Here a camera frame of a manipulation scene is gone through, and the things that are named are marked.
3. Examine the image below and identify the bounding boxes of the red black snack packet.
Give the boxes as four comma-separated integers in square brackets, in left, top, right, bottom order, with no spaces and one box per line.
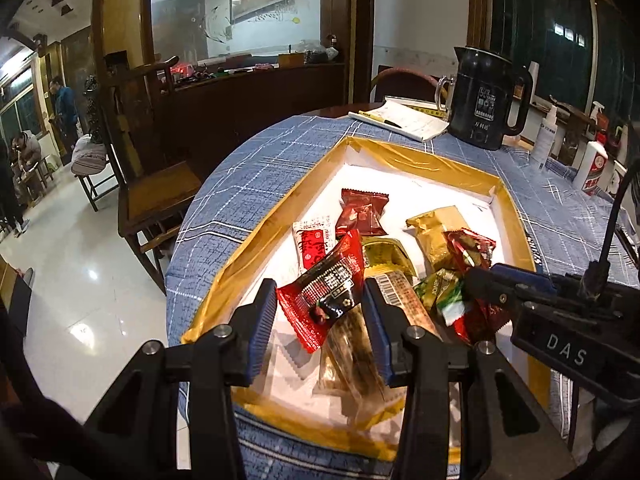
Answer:
[277,229,364,353]

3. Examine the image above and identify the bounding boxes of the gold foil snack packet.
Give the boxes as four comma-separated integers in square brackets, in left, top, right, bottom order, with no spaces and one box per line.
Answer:
[406,206,468,273]

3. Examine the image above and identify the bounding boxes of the red gold-lettered snack packet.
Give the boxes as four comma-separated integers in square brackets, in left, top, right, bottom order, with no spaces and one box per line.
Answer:
[335,188,388,240]

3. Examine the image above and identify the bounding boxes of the brown striped snack packet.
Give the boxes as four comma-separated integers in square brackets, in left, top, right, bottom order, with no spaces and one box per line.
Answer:
[311,268,442,421]

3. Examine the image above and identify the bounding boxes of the green snack packet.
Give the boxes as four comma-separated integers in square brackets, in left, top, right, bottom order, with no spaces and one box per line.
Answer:
[413,269,470,326]

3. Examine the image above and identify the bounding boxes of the blue plaid tablecloth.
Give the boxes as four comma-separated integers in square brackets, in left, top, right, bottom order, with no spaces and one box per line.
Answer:
[165,115,612,479]

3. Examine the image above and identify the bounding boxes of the white red small packet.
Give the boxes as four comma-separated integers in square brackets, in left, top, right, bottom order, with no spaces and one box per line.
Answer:
[292,216,336,273]

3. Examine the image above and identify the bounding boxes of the gold rimmed white box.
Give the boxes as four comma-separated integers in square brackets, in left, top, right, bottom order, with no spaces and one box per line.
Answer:
[181,136,535,462]

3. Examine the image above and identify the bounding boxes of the white spray bottle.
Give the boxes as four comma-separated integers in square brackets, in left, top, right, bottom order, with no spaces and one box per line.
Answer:
[529,105,558,170]

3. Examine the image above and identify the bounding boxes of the black electric kettle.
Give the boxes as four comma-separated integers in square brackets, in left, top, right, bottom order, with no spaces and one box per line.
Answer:
[435,47,534,151]

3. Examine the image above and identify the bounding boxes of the dark wooden sideboard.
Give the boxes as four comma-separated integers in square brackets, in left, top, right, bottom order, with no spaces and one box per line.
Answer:
[160,63,347,176]

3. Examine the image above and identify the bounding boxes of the white notebook with pen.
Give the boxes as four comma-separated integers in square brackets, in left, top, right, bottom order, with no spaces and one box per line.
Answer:
[348,101,449,142]

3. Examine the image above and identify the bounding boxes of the wooden chair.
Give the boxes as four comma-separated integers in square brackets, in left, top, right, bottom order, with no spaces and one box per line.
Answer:
[102,49,204,296]

